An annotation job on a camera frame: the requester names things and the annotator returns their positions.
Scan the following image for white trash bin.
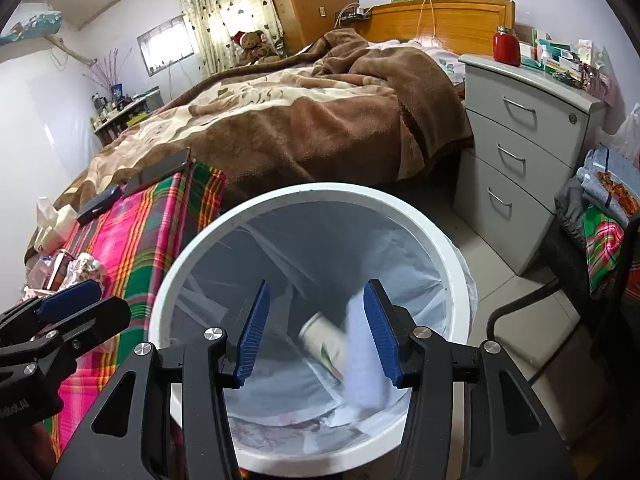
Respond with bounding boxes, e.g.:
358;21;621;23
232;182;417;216
147;182;474;472

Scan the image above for red strawberry milk carton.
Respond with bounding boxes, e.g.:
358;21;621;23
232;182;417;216
26;249;74;292

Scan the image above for white trash bag liner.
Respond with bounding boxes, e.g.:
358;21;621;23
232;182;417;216
167;201;482;461

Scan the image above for tissue pack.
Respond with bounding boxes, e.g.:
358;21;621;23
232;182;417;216
34;196;77;256

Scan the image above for plaid tablecloth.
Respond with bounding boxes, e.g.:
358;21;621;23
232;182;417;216
44;162;226;455

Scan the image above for dark blue glasses case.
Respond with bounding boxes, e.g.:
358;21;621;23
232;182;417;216
77;184;122;226

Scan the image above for cluttered side desk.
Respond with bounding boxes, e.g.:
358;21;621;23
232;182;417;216
93;87;164;148

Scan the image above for black smartphone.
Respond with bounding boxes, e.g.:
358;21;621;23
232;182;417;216
122;148;191;197

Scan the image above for dried branch vase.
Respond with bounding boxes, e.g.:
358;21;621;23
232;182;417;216
85;48;132;102

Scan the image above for air conditioner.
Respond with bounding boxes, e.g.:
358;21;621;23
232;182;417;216
0;11;63;46

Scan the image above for window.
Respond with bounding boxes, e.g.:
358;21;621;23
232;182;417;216
137;15;198;76

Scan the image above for grey drawer cabinet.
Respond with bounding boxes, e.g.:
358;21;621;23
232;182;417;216
454;54;606;275

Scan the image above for teddy bear with santa hat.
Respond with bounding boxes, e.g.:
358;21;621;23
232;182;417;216
232;30;280;66

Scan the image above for brown fleece blanket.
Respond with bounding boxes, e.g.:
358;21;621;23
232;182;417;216
54;28;471;216

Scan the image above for patterned curtain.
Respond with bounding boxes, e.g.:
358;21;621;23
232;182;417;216
179;0;284;76

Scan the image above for items on cabinet top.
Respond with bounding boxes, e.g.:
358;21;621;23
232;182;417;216
518;29;617;99

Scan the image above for red jar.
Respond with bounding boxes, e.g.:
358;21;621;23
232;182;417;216
492;26;521;66

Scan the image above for wooden headboard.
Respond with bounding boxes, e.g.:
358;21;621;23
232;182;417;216
352;0;516;55

